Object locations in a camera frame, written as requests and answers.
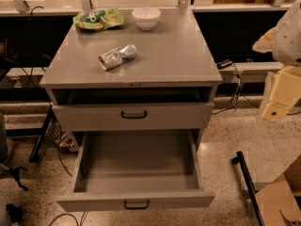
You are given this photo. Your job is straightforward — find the grey drawer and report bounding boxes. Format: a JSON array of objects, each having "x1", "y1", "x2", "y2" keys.
[
  {"x1": 53, "y1": 103, "x2": 213, "y2": 131},
  {"x1": 56, "y1": 130, "x2": 214, "y2": 212}
]

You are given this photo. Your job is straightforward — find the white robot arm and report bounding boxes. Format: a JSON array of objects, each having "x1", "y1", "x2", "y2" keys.
[{"x1": 252, "y1": 0, "x2": 301, "y2": 122}]

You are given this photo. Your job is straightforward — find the grey drawer cabinet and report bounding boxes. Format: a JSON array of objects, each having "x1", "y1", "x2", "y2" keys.
[{"x1": 40, "y1": 8, "x2": 221, "y2": 145}]

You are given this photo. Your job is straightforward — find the black power adapter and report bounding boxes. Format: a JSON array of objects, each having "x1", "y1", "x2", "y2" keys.
[{"x1": 217, "y1": 59, "x2": 232, "y2": 70}]

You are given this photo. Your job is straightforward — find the black metal stand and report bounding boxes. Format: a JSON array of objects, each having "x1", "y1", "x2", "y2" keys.
[{"x1": 231, "y1": 151, "x2": 265, "y2": 226}]

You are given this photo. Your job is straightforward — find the cardboard box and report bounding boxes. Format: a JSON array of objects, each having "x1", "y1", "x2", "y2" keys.
[{"x1": 255, "y1": 154, "x2": 301, "y2": 226}]

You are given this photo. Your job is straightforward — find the white bowl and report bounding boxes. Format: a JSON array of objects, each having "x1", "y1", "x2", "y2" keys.
[{"x1": 132, "y1": 7, "x2": 161, "y2": 31}]

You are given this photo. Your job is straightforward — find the crushed silver can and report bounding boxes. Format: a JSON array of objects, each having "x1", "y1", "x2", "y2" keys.
[{"x1": 99, "y1": 43, "x2": 136, "y2": 71}]

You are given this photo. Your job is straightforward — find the green chip bag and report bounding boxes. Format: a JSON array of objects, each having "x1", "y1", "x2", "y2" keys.
[{"x1": 72, "y1": 8, "x2": 124, "y2": 30}]

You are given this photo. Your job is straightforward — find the black chair leg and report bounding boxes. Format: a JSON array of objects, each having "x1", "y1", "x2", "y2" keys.
[{"x1": 29, "y1": 108, "x2": 54, "y2": 163}]

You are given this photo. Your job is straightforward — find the black cable on floor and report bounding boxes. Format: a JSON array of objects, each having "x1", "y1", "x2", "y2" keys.
[{"x1": 212, "y1": 63, "x2": 261, "y2": 116}]

